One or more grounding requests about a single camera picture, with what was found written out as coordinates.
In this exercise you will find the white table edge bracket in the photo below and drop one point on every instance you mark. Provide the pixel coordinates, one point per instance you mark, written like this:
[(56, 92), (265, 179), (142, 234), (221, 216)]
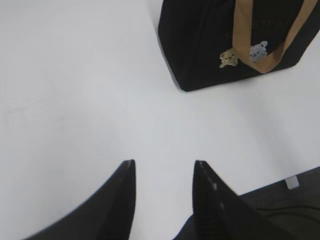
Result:
[(292, 182)]

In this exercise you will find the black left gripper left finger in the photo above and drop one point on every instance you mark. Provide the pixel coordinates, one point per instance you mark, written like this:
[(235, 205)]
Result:
[(107, 215)]

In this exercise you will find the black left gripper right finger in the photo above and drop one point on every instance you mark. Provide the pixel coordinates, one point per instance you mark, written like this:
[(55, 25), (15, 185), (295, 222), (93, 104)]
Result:
[(219, 214)]

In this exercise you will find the black canvas tote bag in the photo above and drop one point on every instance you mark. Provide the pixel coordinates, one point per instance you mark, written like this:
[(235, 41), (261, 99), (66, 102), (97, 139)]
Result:
[(212, 42)]

